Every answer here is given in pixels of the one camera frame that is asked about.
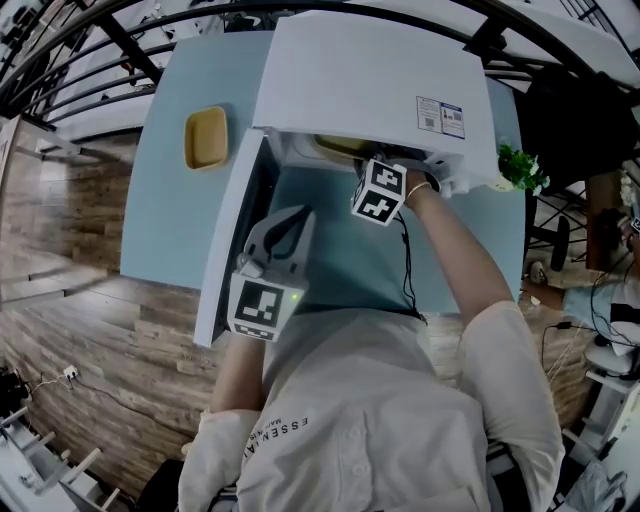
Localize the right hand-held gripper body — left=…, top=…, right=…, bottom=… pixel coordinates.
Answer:
left=350, top=147, right=408, bottom=229

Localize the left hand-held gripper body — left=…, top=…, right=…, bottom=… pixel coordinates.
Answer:
left=227, top=248, right=308, bottom=344

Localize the yellow container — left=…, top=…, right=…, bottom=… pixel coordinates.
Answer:
left=312, top=133, right=374, bottom=163

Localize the white microwave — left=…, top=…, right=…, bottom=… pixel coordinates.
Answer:
left=193, top=9, right=502, bottom=349

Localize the person's left forearm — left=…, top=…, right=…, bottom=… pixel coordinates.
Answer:
left=209, top=330, right=270, bottom=415

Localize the person's right forearm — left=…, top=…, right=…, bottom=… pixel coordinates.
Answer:
left=403, top=180, right=517, bottom=321

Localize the yellow rectangular tray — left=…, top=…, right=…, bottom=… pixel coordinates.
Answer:
left=183, top=105, right=231, bottom=172

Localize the green potted plant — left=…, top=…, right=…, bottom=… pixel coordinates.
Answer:
left=496, top=143, right=552, bottom=195

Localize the person's white shirt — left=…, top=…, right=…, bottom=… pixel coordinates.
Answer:
left=177, top=299, right=567, bottom=512

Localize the black chair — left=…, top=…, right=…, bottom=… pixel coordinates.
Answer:
left=525, top=189, right=594, bottom=273

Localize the black metal railing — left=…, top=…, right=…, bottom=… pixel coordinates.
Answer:
left=0, top=0, right=640, bottom=121

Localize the white wooden rack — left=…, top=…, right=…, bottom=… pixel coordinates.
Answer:
left=0, top=404, right=124, bottom=512

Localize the gold bracelet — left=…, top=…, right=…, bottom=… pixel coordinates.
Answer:
left=404, top=181, right=433, bottom=204

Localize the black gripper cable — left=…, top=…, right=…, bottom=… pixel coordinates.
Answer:
left=393, top=211, right=428, bottom=326

